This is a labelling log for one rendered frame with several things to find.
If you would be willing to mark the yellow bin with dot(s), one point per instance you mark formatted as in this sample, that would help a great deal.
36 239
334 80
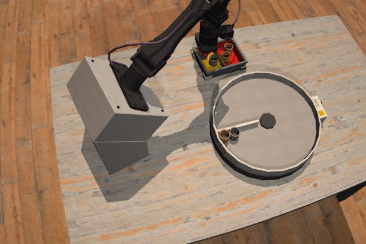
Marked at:
209 67

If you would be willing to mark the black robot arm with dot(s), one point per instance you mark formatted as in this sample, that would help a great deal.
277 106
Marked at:
151 58

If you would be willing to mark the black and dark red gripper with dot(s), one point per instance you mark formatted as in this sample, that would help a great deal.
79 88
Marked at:
203 44

